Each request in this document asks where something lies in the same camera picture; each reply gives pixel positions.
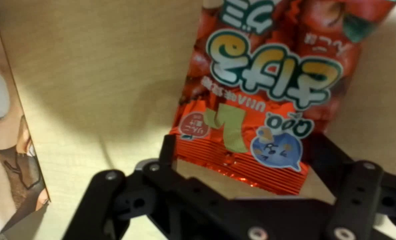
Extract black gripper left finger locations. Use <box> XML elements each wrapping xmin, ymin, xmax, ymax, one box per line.
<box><xmin>61</xmin><ymin>134</ymin><xmax>199</xmax><ymax>240</ymax></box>

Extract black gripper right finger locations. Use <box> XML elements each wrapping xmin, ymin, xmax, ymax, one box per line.
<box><xmin>303</xmin><ymin>133</ymin><xmax>396</xmax><ymax>240</ymax></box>

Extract orange snack sachet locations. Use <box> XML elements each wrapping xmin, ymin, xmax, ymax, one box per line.
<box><xmin>169</xmin><ymin>0</ymin><xmax>396</xmax><ymax>198</ymax></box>

